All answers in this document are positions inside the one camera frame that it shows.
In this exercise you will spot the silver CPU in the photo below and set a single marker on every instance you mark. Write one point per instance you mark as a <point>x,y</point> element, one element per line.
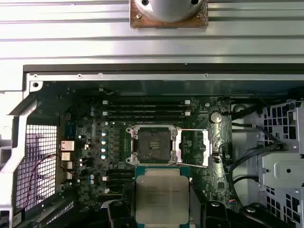
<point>161,194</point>

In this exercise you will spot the square brown mounting plate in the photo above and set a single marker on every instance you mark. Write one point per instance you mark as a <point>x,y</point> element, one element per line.
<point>134,23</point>

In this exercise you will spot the metal socket cover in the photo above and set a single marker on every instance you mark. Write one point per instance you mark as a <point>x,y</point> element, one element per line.
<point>206,148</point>

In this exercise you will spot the silver rear port block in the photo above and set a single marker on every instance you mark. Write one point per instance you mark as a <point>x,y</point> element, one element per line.
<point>68,165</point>
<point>66,155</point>
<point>69,175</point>
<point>67,145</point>

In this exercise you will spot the metal disk bay cage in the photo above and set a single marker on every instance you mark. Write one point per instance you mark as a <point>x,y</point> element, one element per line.
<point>282,166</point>

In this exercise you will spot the black PC case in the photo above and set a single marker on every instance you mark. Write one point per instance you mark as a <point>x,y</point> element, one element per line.
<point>152,77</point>

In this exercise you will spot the round coin battery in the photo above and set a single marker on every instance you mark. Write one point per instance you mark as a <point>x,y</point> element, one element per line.
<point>215,116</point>

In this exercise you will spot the CPU socket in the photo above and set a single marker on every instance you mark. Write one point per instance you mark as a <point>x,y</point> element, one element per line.
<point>152,145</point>

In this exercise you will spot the green motherboard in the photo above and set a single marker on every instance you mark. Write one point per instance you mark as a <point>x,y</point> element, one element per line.
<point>202,180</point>

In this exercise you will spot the blue serial port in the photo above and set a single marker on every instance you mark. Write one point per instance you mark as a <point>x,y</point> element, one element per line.
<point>70,130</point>

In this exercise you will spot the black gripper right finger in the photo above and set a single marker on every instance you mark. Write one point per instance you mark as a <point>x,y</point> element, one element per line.
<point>215,216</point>

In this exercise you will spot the RAM slot white clips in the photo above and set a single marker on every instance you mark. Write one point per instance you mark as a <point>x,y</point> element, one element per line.
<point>118,190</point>
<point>147,102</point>
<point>147,112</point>
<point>121,178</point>

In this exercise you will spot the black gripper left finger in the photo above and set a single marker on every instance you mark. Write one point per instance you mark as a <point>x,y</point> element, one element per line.
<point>118,216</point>

